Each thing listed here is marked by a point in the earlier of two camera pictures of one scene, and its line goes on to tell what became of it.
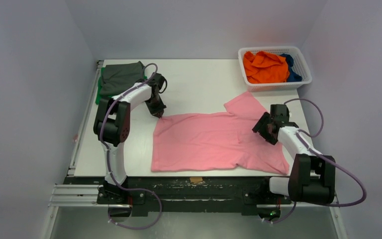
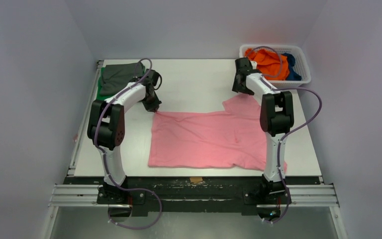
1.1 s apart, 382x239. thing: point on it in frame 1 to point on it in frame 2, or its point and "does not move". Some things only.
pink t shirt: x=220 y=141 does not move
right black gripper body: x=265 y=127 to x=239 y=85
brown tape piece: x=195 y=179 does not move
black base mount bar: x=183 y=196 does not move
